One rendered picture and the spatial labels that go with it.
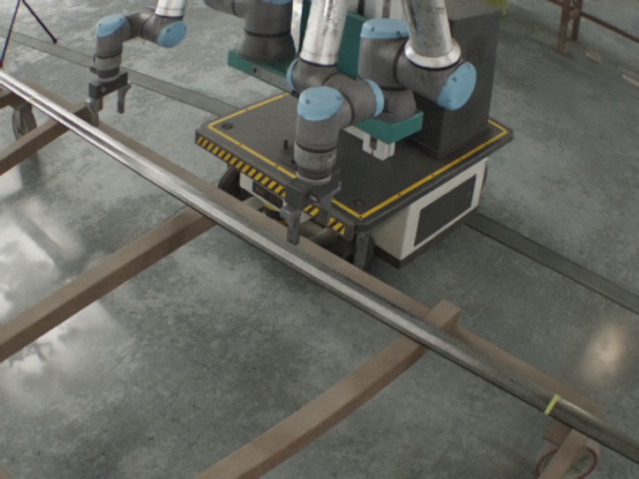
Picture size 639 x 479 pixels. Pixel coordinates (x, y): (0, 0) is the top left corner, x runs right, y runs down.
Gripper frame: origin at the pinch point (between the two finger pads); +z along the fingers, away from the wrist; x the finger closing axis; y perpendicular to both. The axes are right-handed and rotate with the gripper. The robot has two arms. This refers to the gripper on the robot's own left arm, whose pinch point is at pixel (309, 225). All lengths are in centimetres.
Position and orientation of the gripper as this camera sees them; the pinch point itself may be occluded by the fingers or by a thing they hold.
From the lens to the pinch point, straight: 184.5
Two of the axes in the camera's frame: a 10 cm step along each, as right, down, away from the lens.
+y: 7.6, 4.3, -4.9
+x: 6.5, -4.2, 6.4
